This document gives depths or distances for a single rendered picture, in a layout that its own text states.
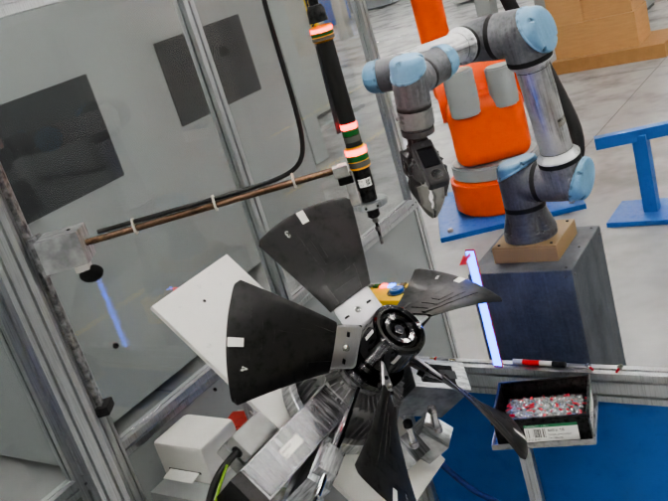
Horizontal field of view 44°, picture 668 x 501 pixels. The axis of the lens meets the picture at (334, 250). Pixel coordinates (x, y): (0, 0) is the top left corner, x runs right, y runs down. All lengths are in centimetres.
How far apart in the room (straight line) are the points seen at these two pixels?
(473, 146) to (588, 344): 332
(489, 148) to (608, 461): 360
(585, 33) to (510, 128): 424
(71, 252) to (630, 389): 129
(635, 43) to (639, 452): 770
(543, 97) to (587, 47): 756
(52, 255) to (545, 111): 124
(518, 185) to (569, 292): 32
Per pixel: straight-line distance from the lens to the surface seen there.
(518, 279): 237
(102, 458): 194
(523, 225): 239
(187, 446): 208
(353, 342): 168
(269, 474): 158
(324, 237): 180
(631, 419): 217
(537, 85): 219
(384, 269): 303
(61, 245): 175
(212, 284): 192
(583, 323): 238
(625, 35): 964
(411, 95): 175
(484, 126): 558
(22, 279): 179
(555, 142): 225
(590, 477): 232
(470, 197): 571
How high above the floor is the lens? 194
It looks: 19 degrees down
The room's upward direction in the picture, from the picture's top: 17 degrees counter-clockwise
